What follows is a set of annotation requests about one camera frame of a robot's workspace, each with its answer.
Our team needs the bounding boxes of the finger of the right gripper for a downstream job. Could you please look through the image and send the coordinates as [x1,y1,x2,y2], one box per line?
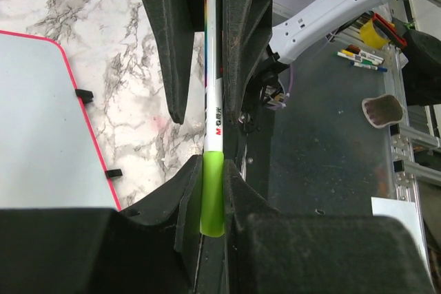
[142,0,194,125]
[223,0,272,123]

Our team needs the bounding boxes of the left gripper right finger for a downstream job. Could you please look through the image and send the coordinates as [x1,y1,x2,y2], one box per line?
[223,160,433,293]

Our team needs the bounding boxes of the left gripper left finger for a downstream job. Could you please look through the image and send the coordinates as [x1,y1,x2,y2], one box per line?
[1,155,203,293]

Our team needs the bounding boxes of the white marker pen body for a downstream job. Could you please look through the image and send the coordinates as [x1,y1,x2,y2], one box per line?
[204,0,223,153]

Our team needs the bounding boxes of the green marker cap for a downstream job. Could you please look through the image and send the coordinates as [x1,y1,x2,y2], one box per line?
[200,151,225,238]

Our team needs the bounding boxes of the pink-framed whiteboard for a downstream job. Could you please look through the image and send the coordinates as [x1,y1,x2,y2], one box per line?
[1,31,121,210]

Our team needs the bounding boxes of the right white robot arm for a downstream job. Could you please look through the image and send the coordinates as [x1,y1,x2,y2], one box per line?
[142,0,390,124]

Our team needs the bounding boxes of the black whiteboard clip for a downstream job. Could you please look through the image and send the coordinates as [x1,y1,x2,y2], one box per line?
[75,89,94,105]
[105,169,123,180]

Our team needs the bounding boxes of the yellow tape roll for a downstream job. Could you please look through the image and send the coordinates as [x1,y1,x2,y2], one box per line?
[360,19,390,50]

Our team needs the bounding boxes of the spare marker pens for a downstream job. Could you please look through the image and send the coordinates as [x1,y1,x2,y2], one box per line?
[336,50,388,73]

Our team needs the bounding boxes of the brown paw-shaped eraser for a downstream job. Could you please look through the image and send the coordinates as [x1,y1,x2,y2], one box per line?
[362,94,404,129]

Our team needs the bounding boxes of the aluminium frame rail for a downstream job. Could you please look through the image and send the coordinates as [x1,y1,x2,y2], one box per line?
[371,14,440,240]

